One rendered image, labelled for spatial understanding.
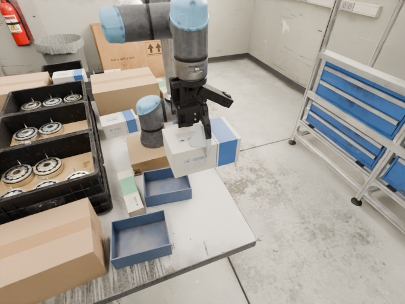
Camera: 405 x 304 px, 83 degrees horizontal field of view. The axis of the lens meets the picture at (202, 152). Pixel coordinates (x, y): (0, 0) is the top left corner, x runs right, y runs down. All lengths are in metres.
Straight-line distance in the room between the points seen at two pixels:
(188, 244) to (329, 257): 1.17
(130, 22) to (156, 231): 0.71
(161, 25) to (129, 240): 0.74
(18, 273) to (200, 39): 0.77
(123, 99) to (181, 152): 1.02
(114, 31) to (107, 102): 1.01
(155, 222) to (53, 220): 0.35
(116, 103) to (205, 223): 0.97
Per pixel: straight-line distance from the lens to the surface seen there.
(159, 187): 1.10
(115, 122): 1.43
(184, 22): 0.50
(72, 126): 1.41
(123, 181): 1.09
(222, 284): 1.62
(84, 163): 1.14
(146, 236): 0.96
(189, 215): 0.99
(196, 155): 0.62
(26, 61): 4.32
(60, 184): 0.93
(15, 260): 0.90
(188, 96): 0.57
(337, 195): 2.25
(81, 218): 0.89
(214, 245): 0.93
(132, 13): 0.60
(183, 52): 0.52
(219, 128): 0.68
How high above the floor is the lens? 1.52
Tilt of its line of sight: 41 degrees down
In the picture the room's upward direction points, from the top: straight up
